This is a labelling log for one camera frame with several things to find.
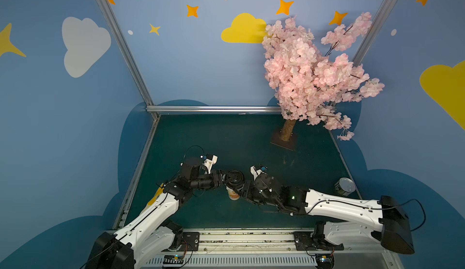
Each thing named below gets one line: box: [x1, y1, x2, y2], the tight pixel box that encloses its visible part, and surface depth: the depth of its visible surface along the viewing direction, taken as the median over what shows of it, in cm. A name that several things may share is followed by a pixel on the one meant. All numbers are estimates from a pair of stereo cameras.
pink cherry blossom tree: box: [262, 12, 385, 143], surface depth 73 cm
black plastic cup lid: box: [224, 170, 246, 190], surface depth 75 cm
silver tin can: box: [334, 177, 357, 197], surface depth 88 cm
